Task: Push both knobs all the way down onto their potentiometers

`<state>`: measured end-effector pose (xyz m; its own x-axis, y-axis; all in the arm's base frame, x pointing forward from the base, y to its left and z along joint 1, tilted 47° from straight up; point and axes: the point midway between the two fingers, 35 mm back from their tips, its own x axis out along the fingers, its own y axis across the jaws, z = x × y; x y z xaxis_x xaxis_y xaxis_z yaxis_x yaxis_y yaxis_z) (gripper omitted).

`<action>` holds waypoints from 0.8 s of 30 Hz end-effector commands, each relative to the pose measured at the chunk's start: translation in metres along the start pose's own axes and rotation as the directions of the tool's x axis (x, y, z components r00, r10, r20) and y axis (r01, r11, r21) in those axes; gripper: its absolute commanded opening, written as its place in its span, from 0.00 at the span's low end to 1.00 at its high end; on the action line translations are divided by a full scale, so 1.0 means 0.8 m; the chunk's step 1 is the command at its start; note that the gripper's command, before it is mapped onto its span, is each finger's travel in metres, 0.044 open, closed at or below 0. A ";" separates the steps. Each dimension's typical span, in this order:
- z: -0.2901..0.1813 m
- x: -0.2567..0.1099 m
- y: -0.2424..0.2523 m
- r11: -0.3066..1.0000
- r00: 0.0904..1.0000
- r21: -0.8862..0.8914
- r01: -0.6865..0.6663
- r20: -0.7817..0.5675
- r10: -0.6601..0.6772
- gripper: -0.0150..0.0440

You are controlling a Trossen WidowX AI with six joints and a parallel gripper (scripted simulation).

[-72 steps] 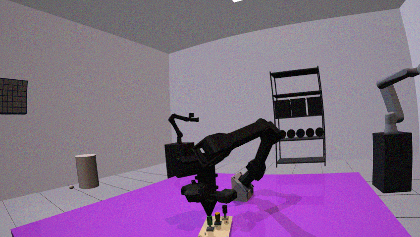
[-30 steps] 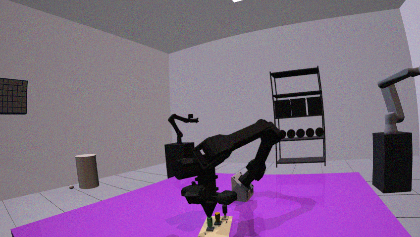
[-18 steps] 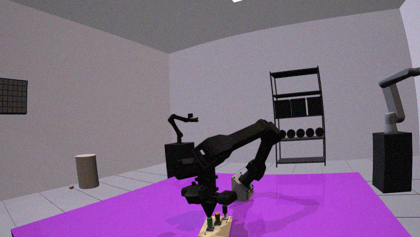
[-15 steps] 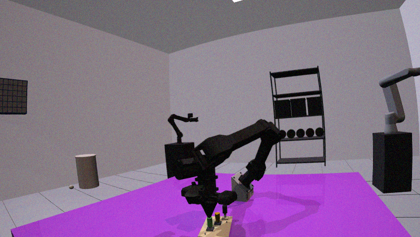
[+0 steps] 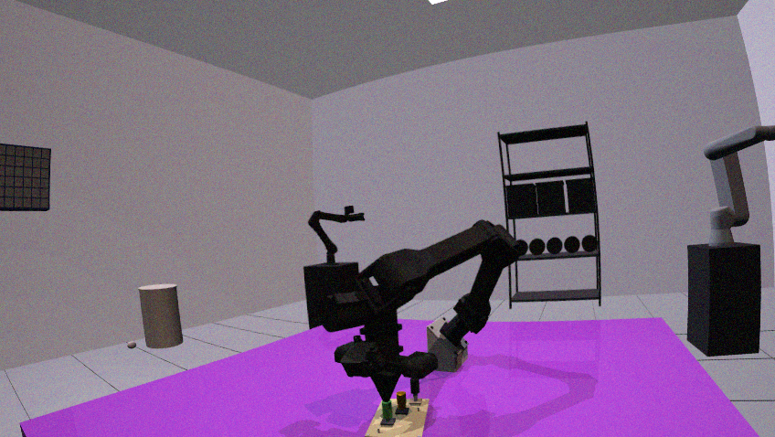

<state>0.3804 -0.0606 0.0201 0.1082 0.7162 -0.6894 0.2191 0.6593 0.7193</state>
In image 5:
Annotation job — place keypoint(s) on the tan circuit board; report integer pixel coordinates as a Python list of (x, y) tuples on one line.
[(400, 417)]

